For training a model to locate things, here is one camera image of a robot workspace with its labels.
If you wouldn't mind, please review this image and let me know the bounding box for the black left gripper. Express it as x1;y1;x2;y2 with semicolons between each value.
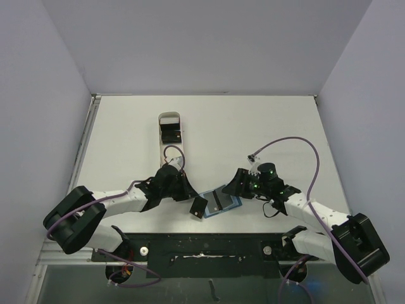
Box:
161;172;198;201

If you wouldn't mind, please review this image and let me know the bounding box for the black credit card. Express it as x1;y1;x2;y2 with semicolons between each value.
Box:
204;192;220;217
160;123;182;144
189;196;208;219
216;190;234;210

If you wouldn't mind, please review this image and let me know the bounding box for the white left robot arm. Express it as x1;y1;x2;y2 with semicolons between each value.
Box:
43;164;198;260

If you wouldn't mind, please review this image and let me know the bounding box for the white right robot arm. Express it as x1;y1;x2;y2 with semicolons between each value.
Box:
222;163;390;284

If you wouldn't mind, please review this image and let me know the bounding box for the white card tray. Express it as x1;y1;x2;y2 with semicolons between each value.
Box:
158;111;185;172

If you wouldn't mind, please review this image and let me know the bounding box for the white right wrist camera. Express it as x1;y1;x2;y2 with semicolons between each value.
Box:
247;154;261;176

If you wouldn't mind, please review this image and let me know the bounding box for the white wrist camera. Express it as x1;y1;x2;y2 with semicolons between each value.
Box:
165;156;184;171
247;154;261;176

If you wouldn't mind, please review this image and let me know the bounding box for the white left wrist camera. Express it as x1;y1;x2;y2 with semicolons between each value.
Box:
165;156;184;171

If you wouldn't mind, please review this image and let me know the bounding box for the short black cable loop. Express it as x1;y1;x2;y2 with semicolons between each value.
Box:
263;199;284;219

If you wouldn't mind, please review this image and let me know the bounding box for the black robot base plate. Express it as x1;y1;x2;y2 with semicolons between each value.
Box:
91;233;302;286

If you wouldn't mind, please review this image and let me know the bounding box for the aluminium frame rail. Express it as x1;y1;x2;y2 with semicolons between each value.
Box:
35;246;92;266

